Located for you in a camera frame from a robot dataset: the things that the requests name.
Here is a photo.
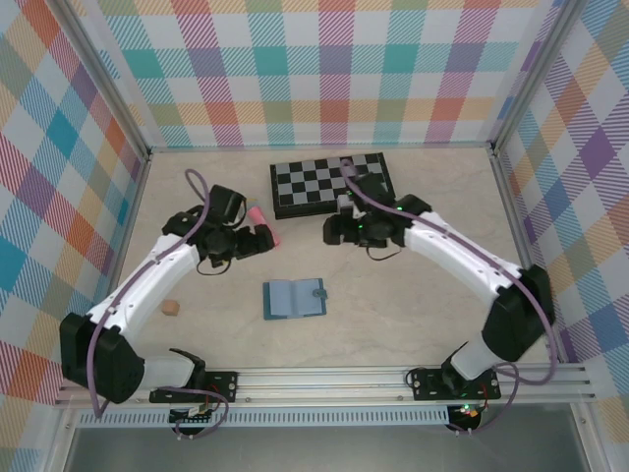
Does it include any teal leather card holder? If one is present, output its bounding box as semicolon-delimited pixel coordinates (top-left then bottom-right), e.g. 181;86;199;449
261;277;329;322

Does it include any pink tube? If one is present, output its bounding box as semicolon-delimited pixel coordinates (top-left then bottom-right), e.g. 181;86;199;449
247;206;282;250

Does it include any folding chess board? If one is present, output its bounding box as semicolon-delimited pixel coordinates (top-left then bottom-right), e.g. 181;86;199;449
268;151;398;221

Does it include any small green circuit board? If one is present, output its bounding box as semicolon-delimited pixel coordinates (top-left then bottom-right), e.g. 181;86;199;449
169;403;217;427

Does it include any small circuit board lit LED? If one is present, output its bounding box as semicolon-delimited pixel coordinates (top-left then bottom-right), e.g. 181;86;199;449
449;401;486;424

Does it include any thin black right camera cable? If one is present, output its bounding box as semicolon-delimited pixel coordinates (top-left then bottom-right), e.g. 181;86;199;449
366;243;402;262

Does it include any thin black camera cable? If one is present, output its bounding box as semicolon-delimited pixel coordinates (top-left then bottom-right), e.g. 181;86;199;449
366;243;402;262
196;258;232;277

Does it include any thin black left camera cable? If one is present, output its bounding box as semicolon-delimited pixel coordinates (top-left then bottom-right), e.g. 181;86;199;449
196;258;232;277

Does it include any aluminium frame rail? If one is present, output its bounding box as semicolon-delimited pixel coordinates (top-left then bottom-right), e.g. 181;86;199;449
105;152;153;301
490;149;566;366

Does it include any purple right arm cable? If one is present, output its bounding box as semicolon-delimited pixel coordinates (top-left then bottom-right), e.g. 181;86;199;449
339;157;560;437

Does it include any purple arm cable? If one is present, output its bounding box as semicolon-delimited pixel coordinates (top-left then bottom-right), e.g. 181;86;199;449
90;168;231;441
339;157;560;437

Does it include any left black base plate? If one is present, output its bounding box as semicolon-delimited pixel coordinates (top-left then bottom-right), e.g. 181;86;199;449
148;371;240;405

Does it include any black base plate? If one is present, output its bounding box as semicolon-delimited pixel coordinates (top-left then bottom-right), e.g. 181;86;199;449
407;366;501;402
148;371;240;405

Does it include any wide aluminium base rail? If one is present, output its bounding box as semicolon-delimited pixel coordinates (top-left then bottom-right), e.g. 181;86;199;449
54;362;597;408

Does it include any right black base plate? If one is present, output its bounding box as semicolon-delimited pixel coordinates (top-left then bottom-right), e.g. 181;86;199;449
407;366;501;402

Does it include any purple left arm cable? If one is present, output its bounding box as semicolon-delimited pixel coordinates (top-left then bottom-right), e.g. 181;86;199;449
90;168;231;441

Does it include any white slotted cable duct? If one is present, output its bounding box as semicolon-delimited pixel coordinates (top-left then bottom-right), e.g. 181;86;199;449
77;410;452;429

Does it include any aluminium frame post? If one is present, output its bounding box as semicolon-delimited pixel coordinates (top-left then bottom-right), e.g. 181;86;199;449
488;0;594;154
48;0;152;159

